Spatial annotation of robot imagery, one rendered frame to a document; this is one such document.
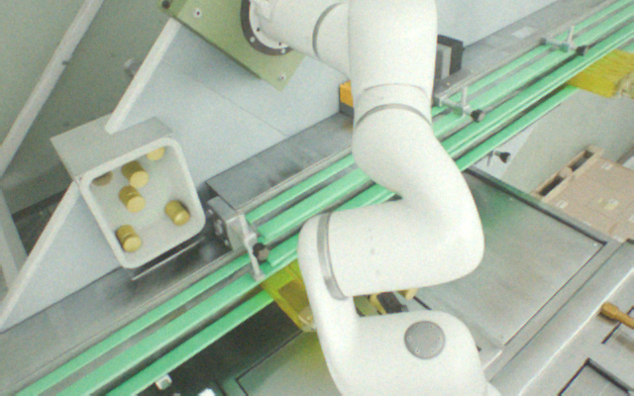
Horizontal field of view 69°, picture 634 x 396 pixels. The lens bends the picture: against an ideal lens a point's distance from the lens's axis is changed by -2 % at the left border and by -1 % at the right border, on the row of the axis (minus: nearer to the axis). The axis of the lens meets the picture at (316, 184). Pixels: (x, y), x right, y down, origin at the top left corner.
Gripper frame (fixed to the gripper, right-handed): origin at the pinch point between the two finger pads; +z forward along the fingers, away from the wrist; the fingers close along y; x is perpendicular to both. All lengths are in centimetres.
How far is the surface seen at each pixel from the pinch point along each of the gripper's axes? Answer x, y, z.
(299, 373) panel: 18.9, -12.6, 2.3
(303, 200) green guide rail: 6.7, 13.3, 21.5
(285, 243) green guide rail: 12.6, 6.2, 19.1
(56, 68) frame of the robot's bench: 48, 28, 86
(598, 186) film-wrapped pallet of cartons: -328, -240, 170
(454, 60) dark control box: -46, 19, 46
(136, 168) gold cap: 34, 28, 27
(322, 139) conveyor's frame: -4.2, 15.2, 36.4
